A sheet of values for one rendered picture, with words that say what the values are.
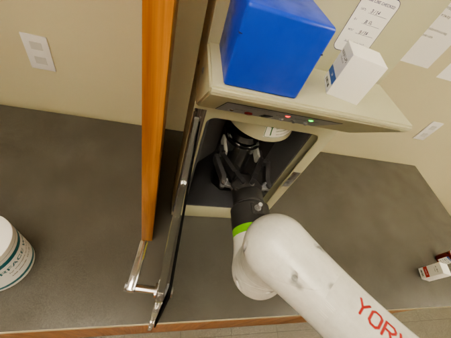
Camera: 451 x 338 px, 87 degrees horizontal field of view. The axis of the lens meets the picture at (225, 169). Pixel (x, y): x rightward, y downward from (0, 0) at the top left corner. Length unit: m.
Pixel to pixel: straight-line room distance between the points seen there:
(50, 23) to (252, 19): 0.76
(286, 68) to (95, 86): 0.82
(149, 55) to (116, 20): 0.58
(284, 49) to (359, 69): 0.13
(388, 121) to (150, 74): 0.34
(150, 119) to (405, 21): 0.40
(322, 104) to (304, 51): 0.09
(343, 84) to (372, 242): 0.84
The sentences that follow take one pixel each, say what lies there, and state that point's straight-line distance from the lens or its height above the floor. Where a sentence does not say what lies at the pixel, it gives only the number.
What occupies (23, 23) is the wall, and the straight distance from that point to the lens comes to 1.00.
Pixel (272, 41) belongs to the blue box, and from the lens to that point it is 0.29.
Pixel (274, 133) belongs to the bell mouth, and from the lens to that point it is 0.56.
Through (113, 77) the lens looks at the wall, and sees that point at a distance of 0.98.
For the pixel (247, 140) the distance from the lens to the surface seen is 0.64.
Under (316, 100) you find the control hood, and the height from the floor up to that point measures 1.51.
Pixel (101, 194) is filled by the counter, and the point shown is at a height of 0.94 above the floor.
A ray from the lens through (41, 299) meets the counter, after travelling 0.78.
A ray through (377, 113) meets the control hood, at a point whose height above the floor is 1.51.
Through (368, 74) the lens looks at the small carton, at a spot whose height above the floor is 1.56.
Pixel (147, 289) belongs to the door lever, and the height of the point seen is 1.21.
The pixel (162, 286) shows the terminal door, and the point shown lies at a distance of 0.28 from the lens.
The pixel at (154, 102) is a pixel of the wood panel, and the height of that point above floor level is 1.45.
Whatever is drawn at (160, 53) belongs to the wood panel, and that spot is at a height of 1.52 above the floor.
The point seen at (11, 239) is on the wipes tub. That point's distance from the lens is 0.68.
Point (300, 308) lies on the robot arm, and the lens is 0.39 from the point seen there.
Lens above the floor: 1.67
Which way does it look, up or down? 49 degrees down
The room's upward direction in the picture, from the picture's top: 24 degrees clockwise
